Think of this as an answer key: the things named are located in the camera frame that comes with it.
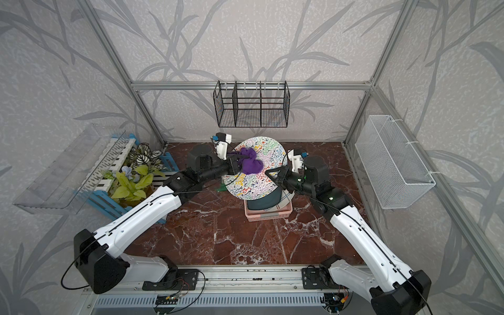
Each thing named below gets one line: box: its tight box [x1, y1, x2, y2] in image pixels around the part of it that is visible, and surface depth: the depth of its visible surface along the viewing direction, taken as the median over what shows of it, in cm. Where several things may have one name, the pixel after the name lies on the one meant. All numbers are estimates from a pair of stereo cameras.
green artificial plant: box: [103, 142, 167, 201], surface depth 78 cm
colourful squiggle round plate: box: [223, 136, 289, 201], surface depth 69 cm
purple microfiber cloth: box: [239, 147, 264, 175], surface depth 69 cm
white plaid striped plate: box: [263, 189, 296, 212], surface depth 89 cm
